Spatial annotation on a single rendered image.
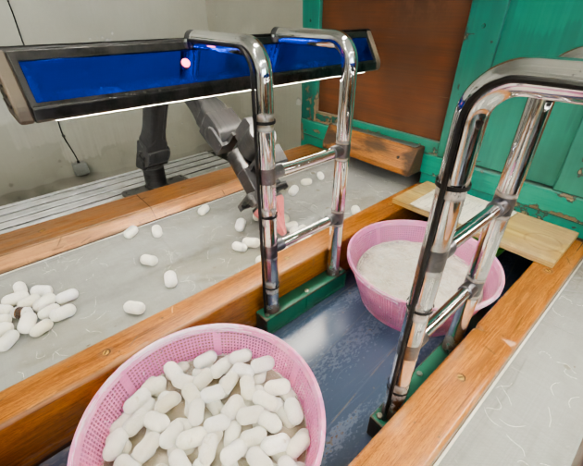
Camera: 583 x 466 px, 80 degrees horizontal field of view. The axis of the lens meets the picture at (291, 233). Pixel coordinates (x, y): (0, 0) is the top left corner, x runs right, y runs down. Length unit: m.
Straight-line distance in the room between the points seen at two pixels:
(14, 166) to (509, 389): 2.64
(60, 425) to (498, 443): 0.51
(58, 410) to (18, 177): 2.29
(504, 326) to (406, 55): 0.65
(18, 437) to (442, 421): 0.47
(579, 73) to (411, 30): 0.74
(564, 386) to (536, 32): 0.60
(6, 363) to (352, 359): 0.49
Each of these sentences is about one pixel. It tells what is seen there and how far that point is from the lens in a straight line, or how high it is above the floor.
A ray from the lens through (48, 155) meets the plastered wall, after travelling 2.73.
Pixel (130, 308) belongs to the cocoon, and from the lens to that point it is 0.61.
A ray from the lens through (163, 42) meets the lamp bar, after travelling 0.54.
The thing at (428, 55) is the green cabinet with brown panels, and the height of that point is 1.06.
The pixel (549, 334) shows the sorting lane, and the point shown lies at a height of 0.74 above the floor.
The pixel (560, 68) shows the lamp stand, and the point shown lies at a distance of 0.26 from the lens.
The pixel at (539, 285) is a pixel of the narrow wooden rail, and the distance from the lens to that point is 0.71.
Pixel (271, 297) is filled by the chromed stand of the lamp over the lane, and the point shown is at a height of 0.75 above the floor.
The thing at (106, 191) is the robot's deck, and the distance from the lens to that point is 1.23.
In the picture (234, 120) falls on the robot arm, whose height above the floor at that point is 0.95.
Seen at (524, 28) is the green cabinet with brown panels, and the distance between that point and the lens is 0.87.
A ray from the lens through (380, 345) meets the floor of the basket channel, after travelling 0.63.
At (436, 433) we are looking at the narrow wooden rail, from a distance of 0.45.
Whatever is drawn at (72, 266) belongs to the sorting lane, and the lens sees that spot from 0.77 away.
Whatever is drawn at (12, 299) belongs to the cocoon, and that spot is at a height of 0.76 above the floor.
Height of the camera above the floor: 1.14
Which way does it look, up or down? 33 degrees down
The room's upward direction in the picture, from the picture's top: straight up
